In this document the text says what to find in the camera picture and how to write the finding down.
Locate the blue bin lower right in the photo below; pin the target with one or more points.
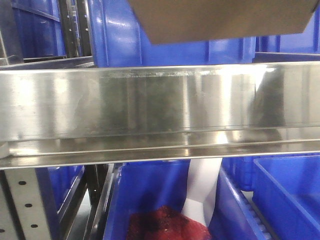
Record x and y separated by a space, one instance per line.
268 198

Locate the stainless steel shelf beam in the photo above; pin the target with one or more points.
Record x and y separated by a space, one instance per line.
84 116

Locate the red mesh bag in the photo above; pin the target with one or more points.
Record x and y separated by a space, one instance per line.
165 223

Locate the blue bin upper right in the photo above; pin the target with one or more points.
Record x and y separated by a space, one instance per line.
298 47

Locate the blue bin upper shelf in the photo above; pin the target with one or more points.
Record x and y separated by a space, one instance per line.
119 40

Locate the perforated steel shelf upright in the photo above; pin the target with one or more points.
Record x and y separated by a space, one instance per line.
29 191

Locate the black rack upright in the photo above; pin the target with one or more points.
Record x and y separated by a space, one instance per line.
75 20

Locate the blue bin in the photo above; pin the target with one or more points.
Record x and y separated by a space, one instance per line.
268 198
39 28
187 186
298 47

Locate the tan cardboard box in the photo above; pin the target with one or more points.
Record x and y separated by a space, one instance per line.
177 21

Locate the blue bin lower middle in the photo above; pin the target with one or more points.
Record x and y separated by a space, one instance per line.
187 186

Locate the blue bin upper left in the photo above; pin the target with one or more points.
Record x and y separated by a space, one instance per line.
39 28

